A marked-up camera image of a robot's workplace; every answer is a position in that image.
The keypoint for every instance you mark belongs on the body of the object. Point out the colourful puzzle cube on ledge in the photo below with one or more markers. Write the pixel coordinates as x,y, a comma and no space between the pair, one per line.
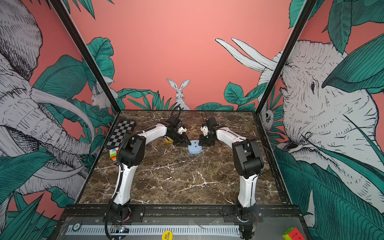
293,234

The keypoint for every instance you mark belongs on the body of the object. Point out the yellow square alarm clock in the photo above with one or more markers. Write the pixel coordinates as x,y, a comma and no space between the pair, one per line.
168,140

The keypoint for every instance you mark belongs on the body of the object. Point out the white perforated rail strip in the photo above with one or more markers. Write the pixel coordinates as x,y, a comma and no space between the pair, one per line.
152,230

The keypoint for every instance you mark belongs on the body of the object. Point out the yellow round sticker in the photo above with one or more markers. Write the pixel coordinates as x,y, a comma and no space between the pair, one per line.
167,235

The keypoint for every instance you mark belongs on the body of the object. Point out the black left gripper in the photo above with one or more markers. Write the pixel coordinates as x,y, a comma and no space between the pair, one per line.
184,140

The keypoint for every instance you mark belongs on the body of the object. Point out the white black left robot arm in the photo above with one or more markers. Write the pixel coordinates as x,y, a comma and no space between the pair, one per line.
131,153

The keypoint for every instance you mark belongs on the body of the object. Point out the black white chessboard box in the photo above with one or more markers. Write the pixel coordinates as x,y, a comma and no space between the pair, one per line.
122,126

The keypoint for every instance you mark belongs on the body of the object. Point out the colourful puzzle cube on table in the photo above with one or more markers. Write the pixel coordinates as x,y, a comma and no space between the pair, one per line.
113,153

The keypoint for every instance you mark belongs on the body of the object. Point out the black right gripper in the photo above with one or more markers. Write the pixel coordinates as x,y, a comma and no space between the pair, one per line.
203,142

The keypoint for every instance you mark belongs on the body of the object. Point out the light blue small alarm clock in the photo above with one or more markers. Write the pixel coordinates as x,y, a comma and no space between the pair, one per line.
194,148

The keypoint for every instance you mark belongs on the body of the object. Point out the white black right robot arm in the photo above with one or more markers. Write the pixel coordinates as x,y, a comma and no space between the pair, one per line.
248,162

